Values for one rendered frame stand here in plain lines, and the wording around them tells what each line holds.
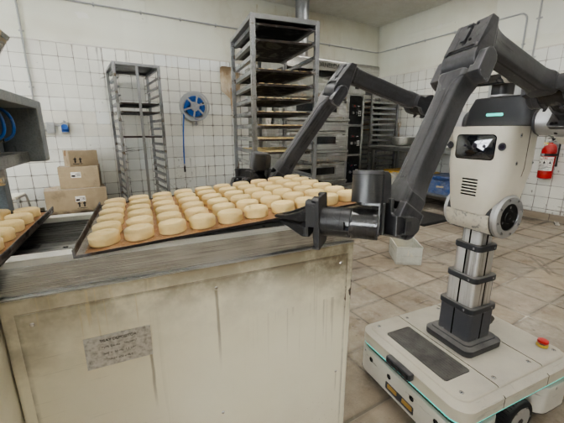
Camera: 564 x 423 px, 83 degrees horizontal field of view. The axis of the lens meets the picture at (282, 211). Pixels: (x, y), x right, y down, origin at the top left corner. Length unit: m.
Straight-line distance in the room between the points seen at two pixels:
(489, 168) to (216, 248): 0.96
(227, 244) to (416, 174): 0.40
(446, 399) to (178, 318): 0.95
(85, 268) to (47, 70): 4.24
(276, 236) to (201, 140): 4.30
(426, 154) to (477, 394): 0.91
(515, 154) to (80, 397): 1.32
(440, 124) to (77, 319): 0.76
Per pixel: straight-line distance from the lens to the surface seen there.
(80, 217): 0.92
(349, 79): 1.20
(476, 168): 1.31
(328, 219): 0.59
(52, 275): 0.66
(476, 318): 1.50
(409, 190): 0.64
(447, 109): 0.74
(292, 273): 0.73
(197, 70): 5.01
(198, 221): 0.62
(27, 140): 1.10
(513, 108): 1.35
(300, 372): 0.89
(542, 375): 1.61
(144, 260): 0.64
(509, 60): 0.94
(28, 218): 0.89
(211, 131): 4.99
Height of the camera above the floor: 1.10
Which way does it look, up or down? 14 degrees down
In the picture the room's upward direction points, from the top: straight up
